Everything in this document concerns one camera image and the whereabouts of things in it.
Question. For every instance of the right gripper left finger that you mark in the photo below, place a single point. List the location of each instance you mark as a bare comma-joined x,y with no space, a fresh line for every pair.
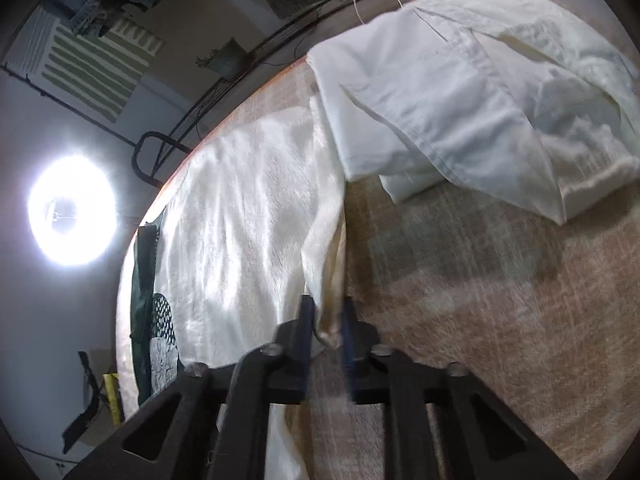
211,423

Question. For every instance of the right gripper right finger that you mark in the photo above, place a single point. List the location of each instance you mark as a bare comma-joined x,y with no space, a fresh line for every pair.
439,423

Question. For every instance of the white shiny cloth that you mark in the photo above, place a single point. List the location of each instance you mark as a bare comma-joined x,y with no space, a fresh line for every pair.
254,221

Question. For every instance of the green patterned scarf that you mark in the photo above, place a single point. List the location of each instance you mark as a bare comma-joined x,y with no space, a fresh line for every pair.
153,340

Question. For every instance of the metal clothes rack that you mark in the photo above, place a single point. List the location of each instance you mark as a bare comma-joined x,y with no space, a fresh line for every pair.
296,29

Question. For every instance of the yellow black tripod stand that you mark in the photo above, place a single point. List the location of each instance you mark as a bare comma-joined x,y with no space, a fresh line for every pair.
102,413

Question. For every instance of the folded white garment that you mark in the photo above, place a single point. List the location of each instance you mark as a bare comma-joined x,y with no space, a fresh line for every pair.
518,99

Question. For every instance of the green plant pot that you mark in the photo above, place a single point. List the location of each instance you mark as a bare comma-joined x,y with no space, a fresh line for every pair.
228,62

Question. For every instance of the striped hanging towel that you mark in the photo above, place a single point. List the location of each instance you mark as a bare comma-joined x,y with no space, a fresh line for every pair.
97,75

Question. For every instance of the ring light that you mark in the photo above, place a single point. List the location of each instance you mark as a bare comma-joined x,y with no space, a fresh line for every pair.
72,211

